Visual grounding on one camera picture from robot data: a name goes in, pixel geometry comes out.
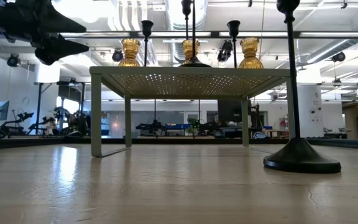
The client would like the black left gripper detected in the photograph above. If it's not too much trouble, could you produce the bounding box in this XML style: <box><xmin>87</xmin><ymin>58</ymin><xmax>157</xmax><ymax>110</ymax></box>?
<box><xmin>0</xmin><ymin>0</ymin><xmax>90</xmax><ymax>66</ymax></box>

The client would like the amber ribbed glass candle holder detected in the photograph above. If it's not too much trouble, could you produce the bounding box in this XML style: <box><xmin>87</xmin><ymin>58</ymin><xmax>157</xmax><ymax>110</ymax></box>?
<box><xmin>181</xmin><ymin>39</ymin><xmax>201</xmax><ymax>65</ymax></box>
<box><xmin>237</xmin><ymin>37</ymin><xmax>265</xmax><ymax>70</ymax></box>
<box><xmin>118</xmin><ymin>37</ymin><xmax>142</xmax><ymax>67</ymax></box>

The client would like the black cup-topped candlestick holder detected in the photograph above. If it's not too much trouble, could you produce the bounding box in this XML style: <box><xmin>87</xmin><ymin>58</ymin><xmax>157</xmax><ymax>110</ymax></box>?
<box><xmin>140</xmin><ymin>19</ymin><xmax>154</xmax><ymax>67</ymax></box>
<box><xmin>227</xmin><ymin>19</ymin><xmax>241</xmax><ymax>68</ymax></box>

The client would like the black ceiling spotlight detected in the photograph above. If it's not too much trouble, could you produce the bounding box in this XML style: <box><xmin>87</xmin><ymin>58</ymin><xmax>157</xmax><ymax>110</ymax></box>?
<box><xmin>216</xmin><ymin>39</ymin><xmax>234</xmax><ymax>63</ymax></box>
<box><xmin>6</xmin><ymin>53</ymin><xmax>22</xmax><ymax>68</ymax></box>
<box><xmin>111</xmin><ymin>48</ymin><xmax>125</xmax><ymax>63</ymax></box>
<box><xmin>331</xmin><ymin>51</ymin><xmax>347</xmax><ymax>63</ymax></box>

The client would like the black hanging display panel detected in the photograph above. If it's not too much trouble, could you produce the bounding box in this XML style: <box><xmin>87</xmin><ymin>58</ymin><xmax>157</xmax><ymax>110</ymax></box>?
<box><xmin>57</xmin><ymin>83</ymin><xmax>85</xmax><ymax>102</ymax></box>

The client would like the pale green perforated metal shelf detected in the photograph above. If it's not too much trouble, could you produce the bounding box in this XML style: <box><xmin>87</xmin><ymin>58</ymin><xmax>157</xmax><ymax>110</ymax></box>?
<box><xmin>89</xmin><ymin>65</ymin><xmax>300</xmax><ymax>158</ymax></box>

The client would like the black background robot station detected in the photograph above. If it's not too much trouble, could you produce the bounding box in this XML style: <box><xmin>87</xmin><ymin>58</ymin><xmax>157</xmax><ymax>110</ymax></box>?
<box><xmin>135</xmin><ymin>120</ymin><xmax>167</xmax><ymax>136</ymax></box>

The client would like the large black screen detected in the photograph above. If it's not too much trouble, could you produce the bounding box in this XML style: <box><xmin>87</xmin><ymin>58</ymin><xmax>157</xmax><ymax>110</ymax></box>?
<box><xmin>218</xmin><ymin>99</ymin><xmax>244</xmax><ymax>123</ymax></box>

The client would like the white round column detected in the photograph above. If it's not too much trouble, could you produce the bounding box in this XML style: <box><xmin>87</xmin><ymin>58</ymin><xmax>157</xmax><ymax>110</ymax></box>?
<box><xmin>300</xmin><ymin>85</ymin><xmax>324</xmax><ymax>138</ymax></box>

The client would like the silver ceiling air duct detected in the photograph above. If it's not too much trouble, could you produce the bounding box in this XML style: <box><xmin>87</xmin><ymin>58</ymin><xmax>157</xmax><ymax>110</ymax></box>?
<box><xmin>165</xmin><ymin>0</ymin><xmax>208</xmax><ymax>31</ymax></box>

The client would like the black overhead frame bar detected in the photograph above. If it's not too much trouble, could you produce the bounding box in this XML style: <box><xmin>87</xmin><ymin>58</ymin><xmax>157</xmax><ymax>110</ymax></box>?
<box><xmin>57</xmin><ymin>30</ymin><xmax>358</xmax><ymax>40</ymax></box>

